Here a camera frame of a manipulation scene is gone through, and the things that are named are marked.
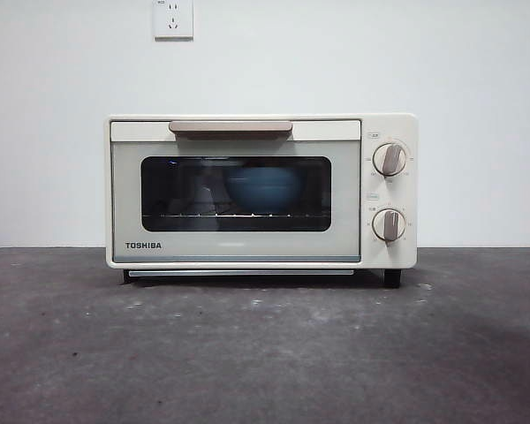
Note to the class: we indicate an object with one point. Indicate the blue ribbed bowl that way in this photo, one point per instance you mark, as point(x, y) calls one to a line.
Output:
point(265, 192)

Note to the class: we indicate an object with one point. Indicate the cream oven dial knob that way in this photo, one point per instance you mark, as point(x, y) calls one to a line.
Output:
point(389, 225)
point(390, 160)

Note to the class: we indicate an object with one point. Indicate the cream Toshiba toaster oven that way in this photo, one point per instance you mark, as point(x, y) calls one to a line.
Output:
point(391, 126)

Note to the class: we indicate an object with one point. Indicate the white wall power socket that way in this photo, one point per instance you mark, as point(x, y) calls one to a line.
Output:
point(173, 20)

